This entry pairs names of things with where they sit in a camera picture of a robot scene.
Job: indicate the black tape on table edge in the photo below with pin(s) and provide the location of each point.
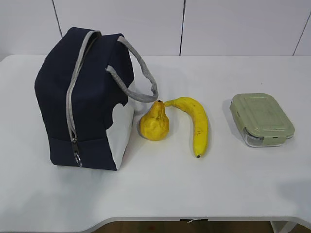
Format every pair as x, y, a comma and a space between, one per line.
193, 220

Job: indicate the yellow banana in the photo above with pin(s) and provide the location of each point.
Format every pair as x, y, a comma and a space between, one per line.
200, 122

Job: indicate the navy blue lunch bag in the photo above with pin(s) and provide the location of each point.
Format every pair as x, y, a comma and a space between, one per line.
87, 89

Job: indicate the yellow pear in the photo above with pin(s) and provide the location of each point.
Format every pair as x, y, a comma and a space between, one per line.
154, 125

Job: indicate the white table leg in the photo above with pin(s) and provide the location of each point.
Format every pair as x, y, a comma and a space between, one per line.
282, 226

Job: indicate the green lidded glass container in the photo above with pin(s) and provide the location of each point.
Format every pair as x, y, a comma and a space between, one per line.
260, 120

